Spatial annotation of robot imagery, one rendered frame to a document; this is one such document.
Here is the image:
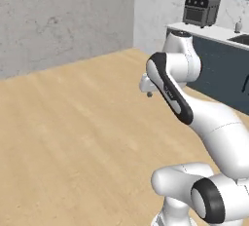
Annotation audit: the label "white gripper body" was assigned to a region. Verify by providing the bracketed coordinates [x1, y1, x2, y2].
[138, 73, 160, 94]

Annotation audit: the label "black sink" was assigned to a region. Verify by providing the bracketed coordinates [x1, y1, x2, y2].
[228, 33, 249, 47]

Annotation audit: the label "grey toaster oven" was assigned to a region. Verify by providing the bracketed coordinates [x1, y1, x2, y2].
[182, 0, 222, 29]

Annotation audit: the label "grey soap dispenser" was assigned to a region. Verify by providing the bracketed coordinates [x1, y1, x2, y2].
[234, 17, 244, 34]

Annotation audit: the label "dark blue base cupboards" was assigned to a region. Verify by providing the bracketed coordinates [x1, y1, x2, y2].
[165, 28, 249, 116]

